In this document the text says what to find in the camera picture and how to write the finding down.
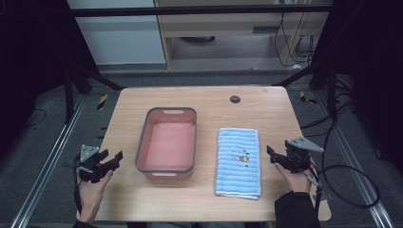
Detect light wooden desk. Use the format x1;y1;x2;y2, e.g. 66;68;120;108
153;0;331;69

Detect person's left hand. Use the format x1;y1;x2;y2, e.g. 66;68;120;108
75;168;115;224

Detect black curtain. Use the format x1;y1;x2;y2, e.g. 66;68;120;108
0;0;99;160
312;0;403;175

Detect black horizontal frame bar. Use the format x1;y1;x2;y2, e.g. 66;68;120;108
67;4;335;18

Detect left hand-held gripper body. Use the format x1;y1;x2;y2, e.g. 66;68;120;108
73;143;111;184

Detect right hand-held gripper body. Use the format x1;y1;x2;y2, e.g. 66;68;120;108
282;136;325;174

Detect black metal stand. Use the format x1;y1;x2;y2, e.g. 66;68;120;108
63;63;126;125
273;58;338;122

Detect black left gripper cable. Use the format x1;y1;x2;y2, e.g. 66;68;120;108
71;153;84;215

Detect white cabinet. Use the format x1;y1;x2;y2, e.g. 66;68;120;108
66;0;167;67

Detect person's right hand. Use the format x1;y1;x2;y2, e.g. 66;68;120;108
273;157;318;194

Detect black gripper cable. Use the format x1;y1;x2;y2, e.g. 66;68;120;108
71;153;84;215
305;119;381;221

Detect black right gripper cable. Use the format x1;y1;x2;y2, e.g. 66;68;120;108
305;119;381;221

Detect thin black floor cable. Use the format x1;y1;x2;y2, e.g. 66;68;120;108
24;107;48;129

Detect yellow black tape strip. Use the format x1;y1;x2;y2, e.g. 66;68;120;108
96;93;109;111
298;90;318;105

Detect blue striped towel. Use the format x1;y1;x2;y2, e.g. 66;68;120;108
214;127;262;201

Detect metal floor rail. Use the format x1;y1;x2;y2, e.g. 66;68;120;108
314;90;395;228
10;94;87;228

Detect black cables under desk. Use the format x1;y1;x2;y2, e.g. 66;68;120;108
273;11;316;68

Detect pink plastic basin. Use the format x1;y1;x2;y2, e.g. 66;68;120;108
134;106;198;181

